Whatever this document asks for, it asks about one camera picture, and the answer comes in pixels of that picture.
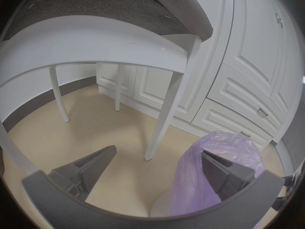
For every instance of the white wardrobe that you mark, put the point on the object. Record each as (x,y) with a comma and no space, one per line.
(250,56)

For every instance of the purple plastic bag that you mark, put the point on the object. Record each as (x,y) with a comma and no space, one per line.
(190,187)

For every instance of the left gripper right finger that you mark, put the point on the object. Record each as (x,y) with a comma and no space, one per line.
(226,175)

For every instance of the white trash bin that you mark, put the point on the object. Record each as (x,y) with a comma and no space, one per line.
(162,204)

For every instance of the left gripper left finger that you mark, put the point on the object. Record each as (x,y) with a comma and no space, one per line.
(81,175)

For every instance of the white chair dark grey cushions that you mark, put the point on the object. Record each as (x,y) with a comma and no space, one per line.
(95,46)

